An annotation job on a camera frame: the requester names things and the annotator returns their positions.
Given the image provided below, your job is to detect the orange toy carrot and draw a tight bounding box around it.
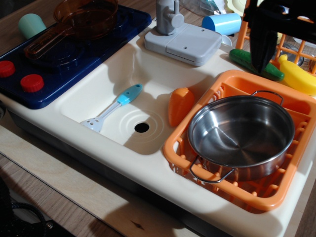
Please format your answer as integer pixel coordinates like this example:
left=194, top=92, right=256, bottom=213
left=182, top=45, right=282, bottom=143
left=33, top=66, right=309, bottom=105
left=168, top=87, right=195, bottom=127

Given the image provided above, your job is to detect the orange wire basket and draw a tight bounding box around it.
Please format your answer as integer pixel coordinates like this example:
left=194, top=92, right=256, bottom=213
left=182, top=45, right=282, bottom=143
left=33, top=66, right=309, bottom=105
left=236, top=21, right=316, bottom=75

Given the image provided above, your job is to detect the red stove knob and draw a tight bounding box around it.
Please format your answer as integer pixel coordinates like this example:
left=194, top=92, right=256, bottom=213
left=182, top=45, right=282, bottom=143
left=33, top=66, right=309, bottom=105
left=0, top=60, right=16, bottom=78
left=20, top=74, right=44, bottom=93

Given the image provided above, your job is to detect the stainless steel pan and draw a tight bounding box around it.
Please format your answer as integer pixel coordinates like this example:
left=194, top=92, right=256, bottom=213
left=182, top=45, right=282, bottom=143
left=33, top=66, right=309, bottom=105
left=188, top=91, right=295, bottom=183

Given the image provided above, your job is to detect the green toy cucumber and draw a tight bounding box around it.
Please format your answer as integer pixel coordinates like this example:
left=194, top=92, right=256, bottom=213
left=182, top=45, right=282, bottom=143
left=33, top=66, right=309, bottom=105
left=229, top=49, right=284, bottom=81

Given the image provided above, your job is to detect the dark blue toy stove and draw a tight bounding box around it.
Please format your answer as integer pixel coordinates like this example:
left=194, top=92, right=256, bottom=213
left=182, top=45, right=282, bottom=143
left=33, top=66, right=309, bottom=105
left=0, top=5, right=152, bottom=109

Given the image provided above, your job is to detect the light blue cup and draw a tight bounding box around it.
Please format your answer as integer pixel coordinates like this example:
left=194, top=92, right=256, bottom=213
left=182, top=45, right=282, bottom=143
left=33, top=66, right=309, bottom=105
left=201, top=13, right=242, bottom=36

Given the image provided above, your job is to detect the red stove knob left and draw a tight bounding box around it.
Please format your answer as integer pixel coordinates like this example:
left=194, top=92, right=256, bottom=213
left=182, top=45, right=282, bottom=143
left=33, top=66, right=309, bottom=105
left=0, top=60, right=16, bottom=78

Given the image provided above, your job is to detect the grey toy faucet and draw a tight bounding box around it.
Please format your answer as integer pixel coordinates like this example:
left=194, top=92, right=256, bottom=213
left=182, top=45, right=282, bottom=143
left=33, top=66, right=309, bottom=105
left=145, top=0, right=222, bottom=66

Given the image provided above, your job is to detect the mint green cup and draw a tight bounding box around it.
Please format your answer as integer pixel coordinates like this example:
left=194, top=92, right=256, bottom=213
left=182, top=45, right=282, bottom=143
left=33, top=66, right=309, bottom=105
left=18, top=13, right=46, bottom=40

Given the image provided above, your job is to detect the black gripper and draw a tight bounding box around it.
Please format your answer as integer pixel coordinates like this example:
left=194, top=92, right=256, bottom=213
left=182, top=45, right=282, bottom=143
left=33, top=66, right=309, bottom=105
left=244, top=0, right=316, bottom=73

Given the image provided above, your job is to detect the cream toy sink unit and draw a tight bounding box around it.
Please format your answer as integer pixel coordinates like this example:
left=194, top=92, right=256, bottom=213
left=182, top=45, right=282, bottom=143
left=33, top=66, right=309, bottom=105
left=0, top=33, right=316, bottom=237

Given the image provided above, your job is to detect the transparent brown saucepan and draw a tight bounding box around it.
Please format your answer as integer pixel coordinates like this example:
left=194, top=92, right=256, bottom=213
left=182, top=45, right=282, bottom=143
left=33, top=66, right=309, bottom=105
left=24, top=0, right=119, bottom=59

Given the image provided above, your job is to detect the yellow toy banana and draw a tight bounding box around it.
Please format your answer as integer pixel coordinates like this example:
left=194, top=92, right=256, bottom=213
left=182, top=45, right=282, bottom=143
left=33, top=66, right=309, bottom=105
left=278, top=54, right=316, bottom=96

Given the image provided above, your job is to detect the yellow plastic plate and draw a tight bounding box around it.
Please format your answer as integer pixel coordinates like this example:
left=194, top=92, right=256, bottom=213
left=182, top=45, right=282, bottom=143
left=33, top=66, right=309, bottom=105
left=225, top=0, right=247, bottom=15

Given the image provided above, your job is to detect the blue handled white spatula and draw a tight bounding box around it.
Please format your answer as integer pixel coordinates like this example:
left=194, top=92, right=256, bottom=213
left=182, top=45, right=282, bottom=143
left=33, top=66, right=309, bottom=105
left=80, top=83, right=143, bottom=133

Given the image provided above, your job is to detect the red stove knob right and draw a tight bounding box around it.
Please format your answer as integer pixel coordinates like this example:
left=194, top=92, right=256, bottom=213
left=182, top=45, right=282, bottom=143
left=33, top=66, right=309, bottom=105
left=20, top=74, right=44, bottom=93

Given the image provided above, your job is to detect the black braided cable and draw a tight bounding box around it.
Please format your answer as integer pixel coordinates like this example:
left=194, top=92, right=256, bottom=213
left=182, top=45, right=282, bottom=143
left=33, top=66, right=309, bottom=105
left=0, top=177, right=54, bottom=237

